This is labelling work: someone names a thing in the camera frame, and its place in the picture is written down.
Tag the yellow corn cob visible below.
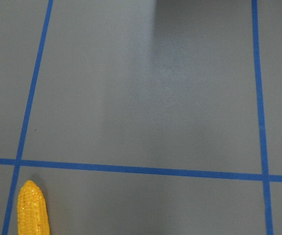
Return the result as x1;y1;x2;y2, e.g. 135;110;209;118
17;180;51;235

